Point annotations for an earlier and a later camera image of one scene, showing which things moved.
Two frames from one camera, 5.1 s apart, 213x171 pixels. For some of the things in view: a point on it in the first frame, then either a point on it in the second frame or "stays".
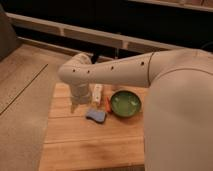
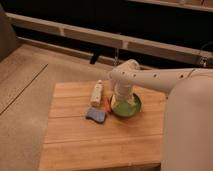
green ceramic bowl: [125, 103] stays
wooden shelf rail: [76, 32] stays
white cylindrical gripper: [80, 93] → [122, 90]
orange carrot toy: [108, 104] stays
